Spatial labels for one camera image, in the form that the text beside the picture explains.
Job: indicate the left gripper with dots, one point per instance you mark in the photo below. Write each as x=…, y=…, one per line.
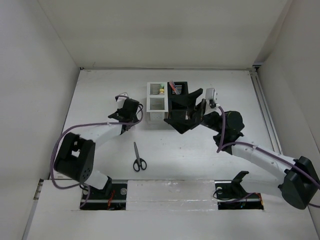
x=135, y=119

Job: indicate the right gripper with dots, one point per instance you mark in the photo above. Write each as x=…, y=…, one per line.
x=182, y=125

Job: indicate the orange pen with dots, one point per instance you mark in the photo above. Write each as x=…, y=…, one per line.
x=174, y=88

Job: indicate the red pen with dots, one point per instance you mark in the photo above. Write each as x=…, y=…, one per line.
x=172, y=87

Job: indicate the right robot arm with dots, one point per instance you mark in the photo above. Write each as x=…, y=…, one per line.
x=296, y=180

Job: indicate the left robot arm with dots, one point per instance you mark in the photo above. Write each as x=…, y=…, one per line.
x=74, y=152

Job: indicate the black slotted container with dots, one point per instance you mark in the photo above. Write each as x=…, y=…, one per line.
x=176, y=109

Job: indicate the white slotted container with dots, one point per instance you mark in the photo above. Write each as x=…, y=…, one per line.
x=157, y=108

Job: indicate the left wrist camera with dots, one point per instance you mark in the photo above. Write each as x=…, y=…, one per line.
x=122, y=96

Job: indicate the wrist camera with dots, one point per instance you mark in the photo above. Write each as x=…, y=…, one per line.
x=122, y=96
x=212, y=96

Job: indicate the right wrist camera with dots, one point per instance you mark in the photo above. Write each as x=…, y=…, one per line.
x=212, y=96

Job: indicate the black handled scissors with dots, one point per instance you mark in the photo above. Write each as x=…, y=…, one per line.
x=139, y=163

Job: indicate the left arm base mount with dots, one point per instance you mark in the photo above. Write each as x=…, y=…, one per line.
x=96, y=200

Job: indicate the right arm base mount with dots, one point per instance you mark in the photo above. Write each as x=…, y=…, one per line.
x=230, y=195

